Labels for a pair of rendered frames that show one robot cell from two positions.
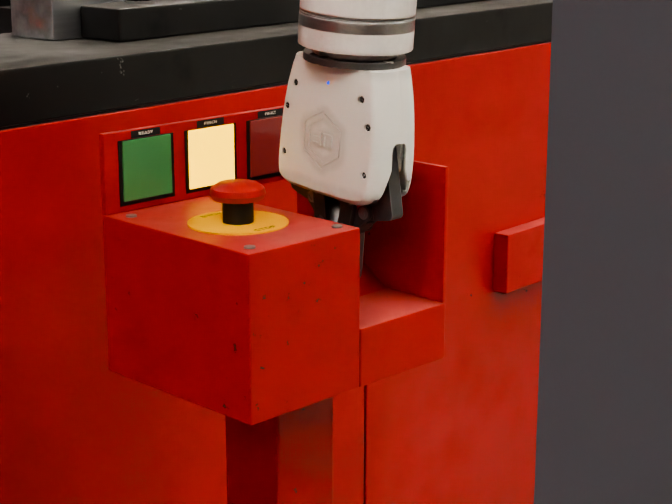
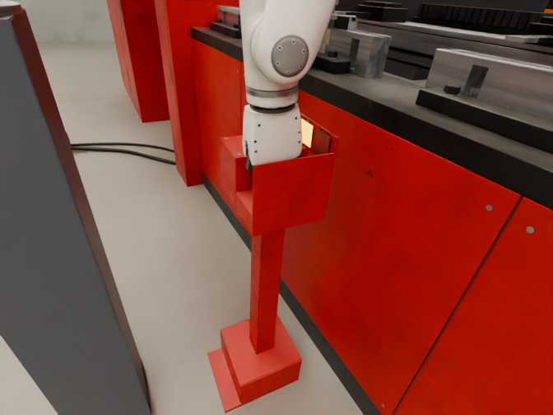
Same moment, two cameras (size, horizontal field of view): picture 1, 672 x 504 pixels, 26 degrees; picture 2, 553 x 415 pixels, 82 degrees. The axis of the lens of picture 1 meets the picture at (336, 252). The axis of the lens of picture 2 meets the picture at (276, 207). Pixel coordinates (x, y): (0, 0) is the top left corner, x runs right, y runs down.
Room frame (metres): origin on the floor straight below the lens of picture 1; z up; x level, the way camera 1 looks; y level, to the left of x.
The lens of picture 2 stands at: (1.24, -0.51, 1.05)
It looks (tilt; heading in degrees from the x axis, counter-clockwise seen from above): 34 degrees down; 108
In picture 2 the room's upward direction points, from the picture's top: 4 degrees clockwise
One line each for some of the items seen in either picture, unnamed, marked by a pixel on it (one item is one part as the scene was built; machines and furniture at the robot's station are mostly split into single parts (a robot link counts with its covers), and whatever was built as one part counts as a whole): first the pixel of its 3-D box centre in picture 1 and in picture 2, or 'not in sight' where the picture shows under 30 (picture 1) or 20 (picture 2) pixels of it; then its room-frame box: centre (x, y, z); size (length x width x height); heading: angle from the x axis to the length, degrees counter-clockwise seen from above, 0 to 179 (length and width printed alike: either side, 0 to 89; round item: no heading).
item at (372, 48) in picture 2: not in sight; (330, 45); (1.04, 0.52, 0.92); 0.39 x 0.06 x 0.10; 139
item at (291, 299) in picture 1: (277, 249); (271, 165); (1.04, 0.04, 0.75); 0.20 x 0.16 x 0.18; 135
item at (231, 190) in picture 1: (237, 206); not in sight; (1.00, 0.07, 0.79); 0.04 x 0.04 x 0.04
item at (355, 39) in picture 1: (354, 32); (273, 93); (1.06, -0.01, 0.91); 0.09 x 0.08 x 0.03; 45
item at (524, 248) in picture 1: (536, 250); not in sight; (1.67, -0.24, 0.59); 0.15 x 0.02 x 0.07; 139
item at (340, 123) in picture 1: (350, 116); (272, 129); (1.06, -0.01, 0.85); 0.10 x 0.07 x 0.11; 45
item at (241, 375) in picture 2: not in sight; (252, 356); (1.02, 0.02, 0.06); 0.25 x 0.20 x 0.12; 45
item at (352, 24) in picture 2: not in sight; (329, 20); (1.02, 0.53, 0.99); 0.20 x 0.03 x 0.03; 139
